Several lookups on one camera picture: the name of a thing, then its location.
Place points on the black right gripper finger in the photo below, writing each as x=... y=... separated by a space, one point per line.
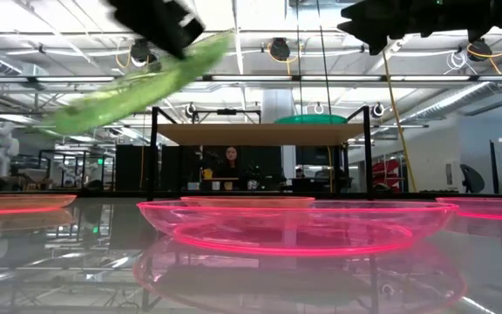
x=360 y=27
x=360 y=12

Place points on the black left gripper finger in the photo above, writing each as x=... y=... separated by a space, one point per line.
x=183 y=35

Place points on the green translucent plastic plate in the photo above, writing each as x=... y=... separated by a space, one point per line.
x=124 y=98

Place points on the blue translucent plastic plate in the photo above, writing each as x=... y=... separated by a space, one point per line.
x=311 y=119

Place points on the pink translucent plastic plate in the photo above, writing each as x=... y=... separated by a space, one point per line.
x=495 y=207
x=294 y=235

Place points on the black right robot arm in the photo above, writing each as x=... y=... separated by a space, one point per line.
x=482 y=15

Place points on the wooden shelf with black legs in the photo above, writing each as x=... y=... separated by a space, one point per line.
x=259 y=134

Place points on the black cabinet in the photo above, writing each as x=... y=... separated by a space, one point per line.
x=131 y=168

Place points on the red panel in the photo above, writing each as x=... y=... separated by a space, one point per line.
x=386 y=172

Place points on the dark grey office chair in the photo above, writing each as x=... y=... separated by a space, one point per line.
x=472 y=179

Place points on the white humanoid robot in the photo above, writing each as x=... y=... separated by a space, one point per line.
x=0 y=148

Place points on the black background rig frame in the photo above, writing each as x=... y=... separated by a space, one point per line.
x=227 y=111

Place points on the black background cell frame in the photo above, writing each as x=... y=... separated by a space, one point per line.
x=76 y=152

